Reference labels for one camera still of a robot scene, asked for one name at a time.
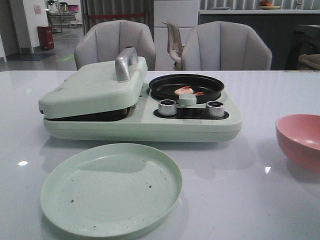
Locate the left silver control knob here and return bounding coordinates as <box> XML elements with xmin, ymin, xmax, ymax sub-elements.
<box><xmin>158</xmin><ymin>99</ymin><xmax>177</xmax><ymax>117</ymax></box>

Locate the black round frying pan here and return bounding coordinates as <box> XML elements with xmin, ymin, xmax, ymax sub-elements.
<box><xmin>149</xmin><ymin>73</ymin><xmax>225</xmax><ymax>104</ymax></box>

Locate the grey upholstered chair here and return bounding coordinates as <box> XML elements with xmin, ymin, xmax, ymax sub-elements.
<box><xmin>74</xmin><ymin>20</ymin><xmax>156</xmax><ymax>71</ymax></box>
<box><xmin>182</xmin><ymin>21</ymin><xmax>273</xmax><ymax>71</ymax></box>

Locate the beige office chair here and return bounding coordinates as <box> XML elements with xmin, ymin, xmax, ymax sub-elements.
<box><xmin>162</xmin><ymin>21</ymin><xmax>184</xmax><ymax>71</ymax></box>

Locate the mint green round plate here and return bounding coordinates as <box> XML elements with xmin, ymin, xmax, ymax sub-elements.
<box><xmin>40</xmin><ymin>143</ymin><xmax>183</xmax><ymax>239</ymax></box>

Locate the mint green sandwich maker lid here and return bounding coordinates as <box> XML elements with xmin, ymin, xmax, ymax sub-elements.
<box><xmin>38</xmin><ymin>47</ymin><xmax>148</xmax><ymax>122</ymax></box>

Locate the red barrier tape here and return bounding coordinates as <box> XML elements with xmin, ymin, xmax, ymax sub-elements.
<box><xmin>87</xmin><ymin>12</ymin><xmax>146</xmax><ymax>19</ymax></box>

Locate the right grey upholstered chair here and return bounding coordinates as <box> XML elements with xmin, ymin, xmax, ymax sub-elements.
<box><xmin>182</xmin><ymin>21</ymin><xmax>273</xmax><ymax>71</ymax></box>

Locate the beige sofa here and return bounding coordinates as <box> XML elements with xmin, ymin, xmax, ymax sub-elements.
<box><xmin>298</xmin><ymin>53</ymin><xmax>320</xmax><ymax>71</ymax></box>

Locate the orange cooked shrimp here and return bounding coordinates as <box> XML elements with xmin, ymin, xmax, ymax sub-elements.
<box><xmin>174</xmin><ymin>85</ymin><xmax>205</xmax><ymax>96</ymax></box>

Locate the red trash bin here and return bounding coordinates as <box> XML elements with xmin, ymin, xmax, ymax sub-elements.
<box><xmin>37</xmin><ymin>25</ymin><xmax>54</xmax><ymax>50</ymax></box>

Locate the silver control knob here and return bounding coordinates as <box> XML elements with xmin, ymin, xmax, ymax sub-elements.
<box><xmin>205</xmin><ymin>101</ymin><xmax>225</xmax><ymax>118</ymax></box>
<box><xmin>158</xmin><ymin>99</ymin><xmax>177</xmax><ymax>117</ymax></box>

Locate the right silver control knob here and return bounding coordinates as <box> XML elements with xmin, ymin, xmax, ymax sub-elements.
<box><xmin>205</xmin><ymin>101</ymin><xmax>225</xmax><ymax>118</ymax></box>

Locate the left grey upholstered chair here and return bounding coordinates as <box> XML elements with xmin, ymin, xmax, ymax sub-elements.
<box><xmin>74</xmin><ymin>20</ymin><xmax>156</xmax><ymax>71</ymax></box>

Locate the white refrigerator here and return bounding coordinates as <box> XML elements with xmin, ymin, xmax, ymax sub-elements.
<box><xmin>153</xmin><ymin>0</ymin><xmax>200</xmax><ymax>71</ymax></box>

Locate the mint green breakfast maker base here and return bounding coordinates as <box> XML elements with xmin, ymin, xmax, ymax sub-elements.
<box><xmin>43</xmin><ymin>83</ymin><xmax>243</xmax><ymax>143</ymax></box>

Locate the dark grey kitchen counter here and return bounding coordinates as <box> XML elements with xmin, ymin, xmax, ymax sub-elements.
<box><xmin>198</xmin><ymin>9</ymin><xmax>320</xmax><ymax>70</ymax></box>

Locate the fruit plate on counter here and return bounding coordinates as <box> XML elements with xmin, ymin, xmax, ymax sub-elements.
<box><xmin>258</xmin><ymin>0</ymin><xmax>281</xmax><ymax>10</ymax></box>

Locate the pink bowl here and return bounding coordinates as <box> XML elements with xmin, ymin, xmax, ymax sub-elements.
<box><xmin>275</xmin><ymin>114</ymin><xmax>320</xmax><ymax>173</ymax></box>

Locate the metal shelf rack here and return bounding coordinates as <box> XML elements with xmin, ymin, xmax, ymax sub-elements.
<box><xmin>44</xmin><ymin>0</ymin><xmax>83</xmax><ymax>33</ymax></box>

